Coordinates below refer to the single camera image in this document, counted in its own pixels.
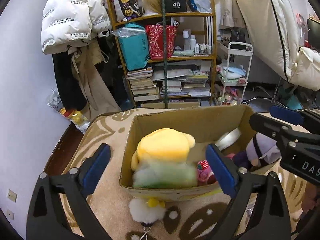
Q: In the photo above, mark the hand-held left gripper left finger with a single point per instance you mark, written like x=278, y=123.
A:
x=96, y=167

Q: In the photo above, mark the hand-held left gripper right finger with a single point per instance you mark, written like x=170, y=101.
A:
x=220, y=170

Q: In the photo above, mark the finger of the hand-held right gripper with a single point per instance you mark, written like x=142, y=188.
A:
x=267, y=126
x=285, y=113

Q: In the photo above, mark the pink strawberry plush toy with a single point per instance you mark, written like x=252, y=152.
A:
x=203, y=172

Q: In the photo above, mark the pale haired plush doll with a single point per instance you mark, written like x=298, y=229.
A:
x=262, y=150

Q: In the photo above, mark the pale pink soft cushion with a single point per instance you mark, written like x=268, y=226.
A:
x=227, y=138

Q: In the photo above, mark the printed cardboard box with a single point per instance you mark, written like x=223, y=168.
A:
x=195, y=122

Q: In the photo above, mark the yellow plush dog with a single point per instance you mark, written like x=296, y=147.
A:
x=162, y=147

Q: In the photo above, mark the person's right hand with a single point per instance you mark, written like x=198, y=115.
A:
x=311, y=200

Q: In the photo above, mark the teal bin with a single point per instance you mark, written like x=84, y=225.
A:
x=291, y=100

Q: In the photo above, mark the beige patterned blanket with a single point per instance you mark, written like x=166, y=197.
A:
x=112, y=205

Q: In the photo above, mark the pile of pink toys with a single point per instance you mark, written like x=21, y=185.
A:
x=230, y=96

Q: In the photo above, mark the yellow red plush toy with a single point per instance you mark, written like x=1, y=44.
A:
x=75, y=116

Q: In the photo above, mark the pale blue plush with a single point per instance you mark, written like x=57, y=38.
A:
x=233, y=71

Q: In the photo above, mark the beige coat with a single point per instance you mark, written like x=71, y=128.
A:
x=92, y=92

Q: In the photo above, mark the clear plastic toy bag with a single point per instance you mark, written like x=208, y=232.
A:
x=56, y=101

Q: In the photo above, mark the white trolley cart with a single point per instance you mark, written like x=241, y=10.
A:
x=241, y=46

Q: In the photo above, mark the black hanging garment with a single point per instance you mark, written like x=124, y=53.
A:
x=110, y=62
x=67, y=85

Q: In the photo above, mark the black monitor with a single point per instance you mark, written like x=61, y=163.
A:
x=314, y=30

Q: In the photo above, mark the white office chair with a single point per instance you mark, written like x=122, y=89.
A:
x=262, y=25

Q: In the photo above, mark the dark bag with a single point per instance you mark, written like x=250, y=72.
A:
x=232, y=36

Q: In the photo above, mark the stack of books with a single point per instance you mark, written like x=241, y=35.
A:
x=142, y=85

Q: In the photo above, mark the pink desk fan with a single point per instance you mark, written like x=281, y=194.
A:
x=300, y=20

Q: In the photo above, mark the pale green pouch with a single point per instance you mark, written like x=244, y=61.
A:
x=183, y=53

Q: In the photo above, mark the group of white cosmetic bottles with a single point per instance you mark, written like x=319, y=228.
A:
x=186, y=40

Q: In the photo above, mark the teal bag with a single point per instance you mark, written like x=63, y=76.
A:
x=132, y=50

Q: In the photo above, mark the green pole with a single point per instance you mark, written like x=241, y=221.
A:
x=165, y=55

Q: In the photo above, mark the red patterned bag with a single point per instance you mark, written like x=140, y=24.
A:
x=157, y=42

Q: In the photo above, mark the white puffer jacket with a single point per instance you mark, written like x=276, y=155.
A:
x=65, y=17

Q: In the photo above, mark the black box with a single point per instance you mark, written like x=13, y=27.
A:
x=175, y=3

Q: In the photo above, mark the wooden shelf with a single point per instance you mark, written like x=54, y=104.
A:
x=150, y=17

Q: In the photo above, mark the printed tote bag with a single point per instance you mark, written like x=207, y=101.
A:
x=125, y=2

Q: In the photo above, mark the dark wooden bed frame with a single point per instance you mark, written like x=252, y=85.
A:
x=65, y=145

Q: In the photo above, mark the white wall socket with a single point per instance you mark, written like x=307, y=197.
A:
x=10, y=213
x=12, y=195

